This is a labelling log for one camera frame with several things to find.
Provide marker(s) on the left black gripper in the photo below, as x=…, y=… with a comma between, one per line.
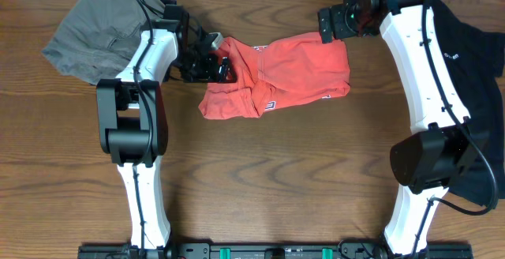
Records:
x=208, y=76

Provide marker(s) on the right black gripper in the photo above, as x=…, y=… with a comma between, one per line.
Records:
x=338, y=13

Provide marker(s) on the red soccer t-shirt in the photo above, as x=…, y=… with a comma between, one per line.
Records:
x=288, y=72

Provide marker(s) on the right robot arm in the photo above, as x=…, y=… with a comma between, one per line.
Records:
x=445, y=139

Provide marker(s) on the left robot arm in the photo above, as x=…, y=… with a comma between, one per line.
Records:
x=132, y=122

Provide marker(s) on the grey-brown folded shorts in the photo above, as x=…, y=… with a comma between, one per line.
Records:
x=97, y=38

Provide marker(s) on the black t-shirt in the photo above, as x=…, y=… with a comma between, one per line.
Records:
x=474, y=59

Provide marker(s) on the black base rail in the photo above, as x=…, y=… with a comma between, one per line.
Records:
x=252, y=251

